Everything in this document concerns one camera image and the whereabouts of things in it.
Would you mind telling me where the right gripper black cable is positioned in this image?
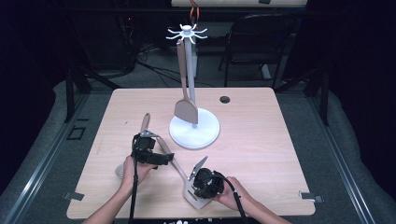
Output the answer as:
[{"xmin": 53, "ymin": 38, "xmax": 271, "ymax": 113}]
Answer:
[{"xmin": 204, "ymin": 174, "xmax": 250, "ymax": 224}]

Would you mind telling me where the metal table bracket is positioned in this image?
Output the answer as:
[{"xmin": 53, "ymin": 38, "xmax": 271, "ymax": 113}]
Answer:
[
  {"xmin": 63, "ymin": 190, "xmax": 86, "ymax": 202},
  {"xmin": 298, "ymin": 190, "xmax": 325, "ymax": 203}
]

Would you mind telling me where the aluminium floor rail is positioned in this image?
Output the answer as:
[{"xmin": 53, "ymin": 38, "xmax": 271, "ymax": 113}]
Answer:
[
  {"xmin": 2, "ymin": 92, "xmax": 92, "ymax": 224},
  {"xmin": 306, "ymin": 92, "xmax": 378, "ymax": 224}
]

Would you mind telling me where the black metal frame leg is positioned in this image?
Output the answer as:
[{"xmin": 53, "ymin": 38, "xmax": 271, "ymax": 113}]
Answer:
[
  {"xmin": 274, "ymin": 65, "xmax": 331, "ymax": 127},
  {"xmin": 64, "ymin": 65, "xmax": 122, "ymax": 123}
]

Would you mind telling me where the person's right hand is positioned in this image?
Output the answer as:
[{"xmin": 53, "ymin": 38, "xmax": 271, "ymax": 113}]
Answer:
[{"xmin": 214, "ymin": 176, "xmax": 253, "ymax": 213}]

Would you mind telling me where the beige solid turner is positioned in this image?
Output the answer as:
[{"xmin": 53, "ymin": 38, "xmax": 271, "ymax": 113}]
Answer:
[{"xmin": 173, "ymin": 38, "xmax": 199, "ymax": 125}]

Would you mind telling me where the black floor cable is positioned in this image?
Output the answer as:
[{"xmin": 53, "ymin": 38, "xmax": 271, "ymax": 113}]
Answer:
[{"xmin": 135, "ymin": 43, "xmax": 216, "ymax": 89}]

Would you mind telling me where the white utensil stand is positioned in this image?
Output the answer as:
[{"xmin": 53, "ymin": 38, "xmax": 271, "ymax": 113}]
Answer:
[{"xmin": 165, "ymin": 23, "xmax": 221, "ymax": 150}]

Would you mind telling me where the black chair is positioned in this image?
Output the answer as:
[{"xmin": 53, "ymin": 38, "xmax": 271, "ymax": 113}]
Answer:
[{"xmin": 218, "ymin": 13, "xmax": 298, "ymax": 91}]

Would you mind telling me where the orange cable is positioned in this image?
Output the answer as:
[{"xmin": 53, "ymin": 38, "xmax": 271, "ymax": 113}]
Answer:
[{"xmin": 189, "ymin": 0, "xmax": 201, "ymax": 23}]

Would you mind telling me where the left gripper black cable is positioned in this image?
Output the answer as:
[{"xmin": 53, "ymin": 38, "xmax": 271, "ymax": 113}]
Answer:
[{"xmin": 128, "ymin": 135, "xmax": 140, "ymax": 224}]

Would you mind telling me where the person's left hand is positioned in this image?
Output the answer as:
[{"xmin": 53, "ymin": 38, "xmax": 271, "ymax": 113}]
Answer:
[{"xmin": 120, "ymin": 155, "xmax": 157, "ymax": 189}]

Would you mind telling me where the black tape square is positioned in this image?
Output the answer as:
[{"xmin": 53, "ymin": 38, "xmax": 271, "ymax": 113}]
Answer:
[{"xmin": 66, "ymin": 125, "xmax": 87, "ymax": 141}]

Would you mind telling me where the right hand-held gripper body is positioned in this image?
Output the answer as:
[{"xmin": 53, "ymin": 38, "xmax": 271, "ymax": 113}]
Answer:
[{"xmin": 187, "ymin": 156, "xmax": 226, "ymax": 200}]

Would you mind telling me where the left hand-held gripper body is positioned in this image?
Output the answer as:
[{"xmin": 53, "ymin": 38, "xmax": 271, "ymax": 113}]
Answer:
[{"xmin": 131, "ymin": 130, "xmax": 161, "ymax": 165}]

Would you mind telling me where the beige slotted turner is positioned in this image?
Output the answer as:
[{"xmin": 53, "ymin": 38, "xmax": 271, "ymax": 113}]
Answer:
[{"xmin": 155, "ymin": 136, "xmax": 213, "ymax": 210}]

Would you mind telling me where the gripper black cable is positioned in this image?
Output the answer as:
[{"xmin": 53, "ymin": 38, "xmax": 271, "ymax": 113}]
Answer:
[
  {"xmin": 204, "ymin": 174, "xmax": 250, "ymax": 224},
  {"xmin": 128, "ymin": 135, "xmax": 140, "ymax": 224}
]

